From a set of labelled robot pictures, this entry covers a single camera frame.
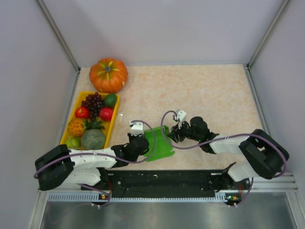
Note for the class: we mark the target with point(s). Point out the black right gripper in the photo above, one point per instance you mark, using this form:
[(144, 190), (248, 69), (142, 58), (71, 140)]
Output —
[(177, 130)]

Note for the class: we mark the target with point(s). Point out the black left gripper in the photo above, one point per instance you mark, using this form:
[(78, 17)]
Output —
[(131, 137)]

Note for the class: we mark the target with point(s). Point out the green paper box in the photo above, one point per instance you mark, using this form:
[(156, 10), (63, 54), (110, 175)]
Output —
[(162, 149)]

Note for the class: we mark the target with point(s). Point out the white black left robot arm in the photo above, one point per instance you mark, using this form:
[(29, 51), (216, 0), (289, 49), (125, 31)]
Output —
[(62, 165)]

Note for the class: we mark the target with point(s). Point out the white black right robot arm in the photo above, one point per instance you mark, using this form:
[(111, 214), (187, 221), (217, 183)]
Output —
[(263, 157)]

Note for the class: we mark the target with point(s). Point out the small white paper scrap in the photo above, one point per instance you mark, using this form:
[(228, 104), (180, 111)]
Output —
[(120, 117)]

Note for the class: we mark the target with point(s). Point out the yellow plastic tray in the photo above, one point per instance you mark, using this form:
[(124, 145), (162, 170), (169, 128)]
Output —
[(107, 131)]

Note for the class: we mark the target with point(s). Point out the red tomato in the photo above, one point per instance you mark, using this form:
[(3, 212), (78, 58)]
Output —
[(106, 114)]

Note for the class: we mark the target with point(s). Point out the grey green melon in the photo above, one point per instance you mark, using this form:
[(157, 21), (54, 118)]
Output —
[(93, 140)]

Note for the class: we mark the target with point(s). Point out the green lime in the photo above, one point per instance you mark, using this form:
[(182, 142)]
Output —
[(110, 100)]

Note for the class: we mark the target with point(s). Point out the dark purple grape bunch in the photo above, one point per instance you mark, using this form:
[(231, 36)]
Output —
[(94, 103)]

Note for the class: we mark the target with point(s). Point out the red apple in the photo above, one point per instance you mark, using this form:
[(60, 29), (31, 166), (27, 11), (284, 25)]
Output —
[(82, 112)]

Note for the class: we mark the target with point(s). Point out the orange pineapple with leaves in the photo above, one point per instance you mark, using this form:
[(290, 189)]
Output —
[(77, 127)]

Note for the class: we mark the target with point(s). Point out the green apple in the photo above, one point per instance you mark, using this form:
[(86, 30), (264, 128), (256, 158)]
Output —
[(73, 142)]

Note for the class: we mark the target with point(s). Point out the orange pumpkin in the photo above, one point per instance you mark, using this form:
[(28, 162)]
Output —
[(108, 75)]

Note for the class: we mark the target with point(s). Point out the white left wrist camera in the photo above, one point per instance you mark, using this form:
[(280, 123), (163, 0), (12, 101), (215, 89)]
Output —
[(137, 128)]

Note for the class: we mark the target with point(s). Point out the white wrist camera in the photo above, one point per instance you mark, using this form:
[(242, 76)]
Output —
[(179, 115), (137, 128)]

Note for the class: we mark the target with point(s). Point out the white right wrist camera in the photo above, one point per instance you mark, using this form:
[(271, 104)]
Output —
[(179, 115)]

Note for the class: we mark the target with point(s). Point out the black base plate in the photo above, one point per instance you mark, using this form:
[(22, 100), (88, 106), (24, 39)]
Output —
[(167, 183)]

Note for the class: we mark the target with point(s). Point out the grey slotted cable duct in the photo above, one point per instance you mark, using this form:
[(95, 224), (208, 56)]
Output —
[(99, 198)]

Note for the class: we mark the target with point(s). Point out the aluminium corner post right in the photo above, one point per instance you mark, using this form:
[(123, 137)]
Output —
[(269, 32)]

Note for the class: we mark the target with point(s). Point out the aluminium corner post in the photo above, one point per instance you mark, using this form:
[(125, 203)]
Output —
[(57, 33), (269, 32)]

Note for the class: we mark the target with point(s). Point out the aluminium corner post left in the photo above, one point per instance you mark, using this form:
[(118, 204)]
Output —
[(57, 33)]

